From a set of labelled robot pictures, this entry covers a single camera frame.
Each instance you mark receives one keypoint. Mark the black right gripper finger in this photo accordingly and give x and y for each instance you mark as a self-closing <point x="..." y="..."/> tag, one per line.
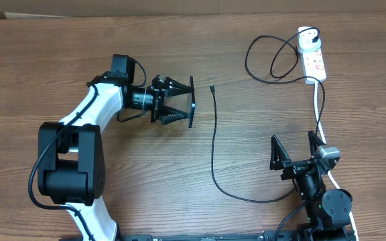
<point x="315" y="143"/>
<point x="279" y="156"/>

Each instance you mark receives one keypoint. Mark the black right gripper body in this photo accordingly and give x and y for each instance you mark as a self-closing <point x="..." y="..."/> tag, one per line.
<point x="308" y="185"/>

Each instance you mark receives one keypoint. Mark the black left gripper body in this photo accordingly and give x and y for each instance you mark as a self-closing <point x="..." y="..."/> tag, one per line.
<point x="150" y="98"/>

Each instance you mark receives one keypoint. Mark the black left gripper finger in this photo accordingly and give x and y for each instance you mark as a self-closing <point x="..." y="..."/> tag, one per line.
<point x="174" y="88"/>
<point x="170" y="114"/>

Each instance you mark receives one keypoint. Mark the black smartphone lit screen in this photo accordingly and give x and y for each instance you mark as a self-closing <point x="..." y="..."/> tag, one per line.
<point x="191" y="103"/>

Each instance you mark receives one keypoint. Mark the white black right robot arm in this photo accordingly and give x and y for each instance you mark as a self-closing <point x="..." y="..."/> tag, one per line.
<point x="328" y="211"/>

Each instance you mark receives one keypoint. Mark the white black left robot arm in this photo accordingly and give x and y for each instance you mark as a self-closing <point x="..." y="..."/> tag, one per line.
<point x="70" y="173"/>

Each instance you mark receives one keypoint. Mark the white power strip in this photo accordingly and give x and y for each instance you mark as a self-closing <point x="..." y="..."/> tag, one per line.
<point x="312" y="63"/>

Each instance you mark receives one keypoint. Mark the brown cardboard backdrop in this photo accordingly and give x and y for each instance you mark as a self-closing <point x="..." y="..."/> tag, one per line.
<point x="93" y="8"/>

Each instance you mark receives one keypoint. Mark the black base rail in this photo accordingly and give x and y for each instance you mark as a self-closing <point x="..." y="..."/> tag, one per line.
<point x="206" y="237"/>

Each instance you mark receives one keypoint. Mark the white usb wall charger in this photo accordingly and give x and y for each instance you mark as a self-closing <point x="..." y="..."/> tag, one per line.
<point x="308" y="41"/>

